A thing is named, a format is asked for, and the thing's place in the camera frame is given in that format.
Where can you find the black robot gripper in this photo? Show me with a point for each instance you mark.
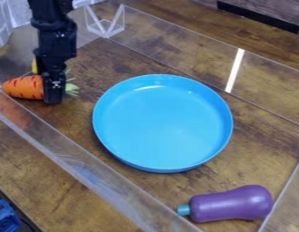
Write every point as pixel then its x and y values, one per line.
pixel 58 31

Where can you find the orange toy carrot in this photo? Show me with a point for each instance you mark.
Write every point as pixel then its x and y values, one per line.
pixel 26 87

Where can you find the blue round tray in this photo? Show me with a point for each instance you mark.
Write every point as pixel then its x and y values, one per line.
pixel 163 123

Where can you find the yellow toy lemon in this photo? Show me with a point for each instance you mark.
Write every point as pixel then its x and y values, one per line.
pixel 35 71

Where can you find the white mesh curtain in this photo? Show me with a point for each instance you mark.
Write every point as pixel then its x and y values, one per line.
pixel 16 14

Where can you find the blue object at corner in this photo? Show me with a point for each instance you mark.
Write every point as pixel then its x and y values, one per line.
pixel 10 220

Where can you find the purple toy eggplant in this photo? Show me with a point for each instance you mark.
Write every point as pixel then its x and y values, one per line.
pixel 249 202

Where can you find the clear acrylic barrier frame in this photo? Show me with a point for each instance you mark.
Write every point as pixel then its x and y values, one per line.
pixel 60 176

